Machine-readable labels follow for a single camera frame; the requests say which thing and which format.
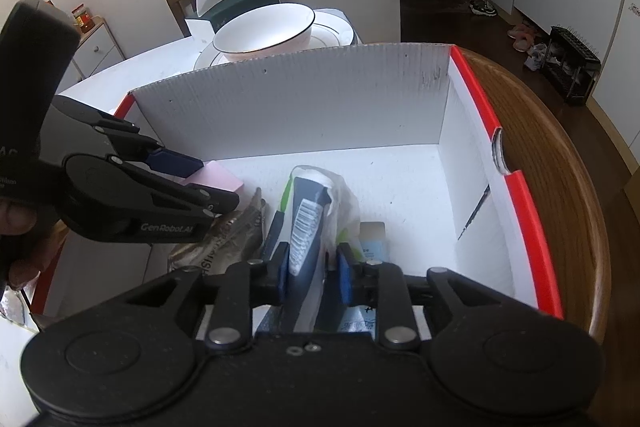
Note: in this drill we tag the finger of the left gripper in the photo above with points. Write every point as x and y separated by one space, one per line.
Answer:
109 201
130 145

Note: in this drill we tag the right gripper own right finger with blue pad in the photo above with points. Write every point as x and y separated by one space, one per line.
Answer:
383 288

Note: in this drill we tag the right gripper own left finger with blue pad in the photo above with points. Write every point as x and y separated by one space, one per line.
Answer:
245 286

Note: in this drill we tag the brown foil snack packet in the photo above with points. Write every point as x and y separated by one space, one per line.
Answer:
232 238

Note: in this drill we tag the dark blue snack pouch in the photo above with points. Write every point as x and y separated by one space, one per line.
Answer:
317 212

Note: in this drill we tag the pink sticky note pad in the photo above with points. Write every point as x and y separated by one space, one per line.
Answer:
222 186

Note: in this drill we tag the person's hand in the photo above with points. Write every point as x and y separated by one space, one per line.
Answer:
26 252

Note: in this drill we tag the red lidded jar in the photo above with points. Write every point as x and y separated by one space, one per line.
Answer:
83 19

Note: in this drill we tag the white sideboard cabinet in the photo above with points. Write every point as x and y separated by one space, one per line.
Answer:
97 50

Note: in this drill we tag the white red cardboard box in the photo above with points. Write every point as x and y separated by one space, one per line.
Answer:
396 121

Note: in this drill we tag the green white tissue box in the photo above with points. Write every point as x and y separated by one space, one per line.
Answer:
235 4

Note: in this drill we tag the white plate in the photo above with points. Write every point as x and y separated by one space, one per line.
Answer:
331 28

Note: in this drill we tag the black shoe rack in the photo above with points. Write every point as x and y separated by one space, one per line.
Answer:
571 66

